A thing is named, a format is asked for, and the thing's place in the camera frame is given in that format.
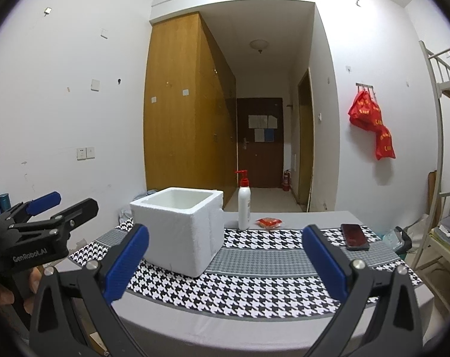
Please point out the narrow white paper sheet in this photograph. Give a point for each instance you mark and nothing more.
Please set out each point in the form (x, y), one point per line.
(272, 121)

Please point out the red snack packet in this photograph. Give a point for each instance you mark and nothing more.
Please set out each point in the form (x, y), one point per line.
(269, 223)

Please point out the white wall socket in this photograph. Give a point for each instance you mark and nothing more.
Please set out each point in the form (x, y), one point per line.
(81, 154)
(91, 152)

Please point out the wooden side door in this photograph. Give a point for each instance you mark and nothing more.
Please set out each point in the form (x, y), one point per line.
(306, 148)

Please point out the white pump lotion bottle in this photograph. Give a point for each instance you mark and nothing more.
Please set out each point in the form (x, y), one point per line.
(244, 208)

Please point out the light blue cloth pile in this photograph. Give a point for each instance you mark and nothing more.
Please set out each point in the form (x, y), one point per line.
(145, 195)

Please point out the person's left hand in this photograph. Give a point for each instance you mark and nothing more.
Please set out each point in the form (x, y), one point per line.
(35, 286)

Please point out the large white paper sheet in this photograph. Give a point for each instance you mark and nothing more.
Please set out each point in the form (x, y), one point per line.
(257, 121)

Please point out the wooden wardrobe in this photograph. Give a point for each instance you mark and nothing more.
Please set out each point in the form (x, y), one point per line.
(180, 130)

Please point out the blue container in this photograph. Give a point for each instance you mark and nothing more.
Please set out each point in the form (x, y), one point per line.
(3, 202)

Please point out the metal wall hook rack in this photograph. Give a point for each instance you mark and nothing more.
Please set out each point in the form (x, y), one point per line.
(364, 86)

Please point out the dark brown door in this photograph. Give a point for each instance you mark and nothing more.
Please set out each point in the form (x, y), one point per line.
(260, 163)

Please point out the small white paper sheet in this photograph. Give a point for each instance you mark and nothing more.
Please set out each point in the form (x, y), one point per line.
(259, 135)

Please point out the houndstooth grey tablecloth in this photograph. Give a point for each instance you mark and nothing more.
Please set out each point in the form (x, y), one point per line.
(247, 290)

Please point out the black smartphone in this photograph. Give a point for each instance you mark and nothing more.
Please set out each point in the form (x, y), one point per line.
(354, 237)

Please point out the ceiling lamp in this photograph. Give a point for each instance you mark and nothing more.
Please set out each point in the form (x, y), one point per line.
(259, 44)

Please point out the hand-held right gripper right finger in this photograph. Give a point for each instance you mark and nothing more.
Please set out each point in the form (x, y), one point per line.
(323, 264)

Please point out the wooden board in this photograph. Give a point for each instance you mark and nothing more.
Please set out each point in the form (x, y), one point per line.
(432, 200)

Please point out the metal bunk bed frame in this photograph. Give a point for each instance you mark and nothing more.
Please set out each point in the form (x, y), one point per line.
(439, 137)

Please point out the red fire extinguisher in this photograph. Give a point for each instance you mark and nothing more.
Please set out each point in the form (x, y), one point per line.
(286, 181)

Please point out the white foam box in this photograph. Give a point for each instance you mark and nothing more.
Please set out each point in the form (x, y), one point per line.
(169, 238)

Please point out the white wall plate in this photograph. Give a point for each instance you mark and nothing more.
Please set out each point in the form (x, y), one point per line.
(95, 84)
(104, 33)

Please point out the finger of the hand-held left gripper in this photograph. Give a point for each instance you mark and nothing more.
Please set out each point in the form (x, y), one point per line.
(79, 212)
(42, 201)

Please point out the blue paper sheet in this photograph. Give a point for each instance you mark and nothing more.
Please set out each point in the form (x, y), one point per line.
(269, 135)

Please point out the red plastic bag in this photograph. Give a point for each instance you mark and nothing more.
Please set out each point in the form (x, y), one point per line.
(364, 111)
(385, 143)

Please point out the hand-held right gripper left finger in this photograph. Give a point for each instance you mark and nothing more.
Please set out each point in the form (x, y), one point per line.
(130, 264)

